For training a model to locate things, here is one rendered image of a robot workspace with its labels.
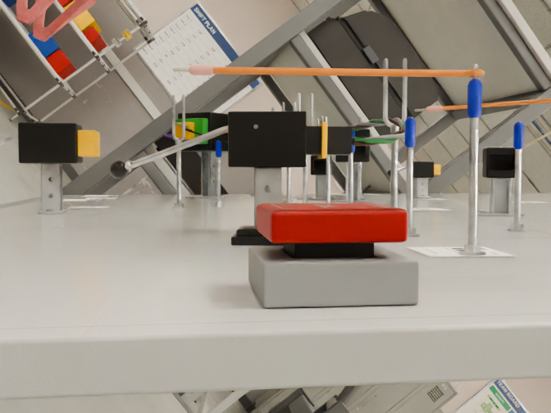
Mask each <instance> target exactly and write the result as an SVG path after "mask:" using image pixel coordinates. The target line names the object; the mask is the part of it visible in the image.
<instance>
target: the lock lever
mask: <svg viewBox="0 0 551 413"><path fill-rule="evenodd" d="M225 133H228V125H227V126H224V127H221V128H219V129H215V130H213V131H211V132H209V133H206V134H203V135H201V136H198V137H197V138H192V139H190V140H188V141H185V142H183V143H180V144H177V145H175V146H173V147H169V148H167V149H164V150H161V151H160V152H155V153H153V154H151V155H148V156H145V157H142V158H139V159H138V160H135V161H130V160H128V161H127V162H126V163H125V168H126V170H127V171H128V172H131V170H132V168H135V167H137V166H141V165H143V164H146V163H148V162H150V161H154V160H156V159H159V158H161V157H165V156H167V155H170V154H172V153H175V152H178V151H181V150H183V149H186V148H189V147H192V146H193V145H196V144H199V143H202V142H204V141H207V140H208V139H211V138H215V137H216V136H219V135H221V134H225Z"/></svg>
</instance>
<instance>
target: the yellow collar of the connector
mask: <svg viewBox="0 0 551 413"><path fill-rule="evenodd" d="M318 126H321V154H320V155H317V158H318V159H324V158H327V122H322V123H320V124H319V125H318Z"/></svg>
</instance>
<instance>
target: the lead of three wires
mask: <svg viewBox="0 0 551 413"><path fill-rule="evenodd" d="M390 122H391V123H393V124H395V125H397V126H398V127H400V128H401V130H399V131H397V132H395V133H393V134H391V135H381V136H374V137H368V138H358V137H352V138H354V144H352V146H372V145H376V144H387V143H393V142H395V141H397V140H398V139H400V138H404V137H405V120H400V119H399V118H394V120H391V121H390Z"/></svg>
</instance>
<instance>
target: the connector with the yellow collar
mask: <svg viewBox="0 0 551 413"><path fill-rule="evenodd" d="M352 144H354V138H352V127H344V126H327V155H345V156H347V155H352ZM320 154H321V126H307V139H306V155H320Z"/></svg>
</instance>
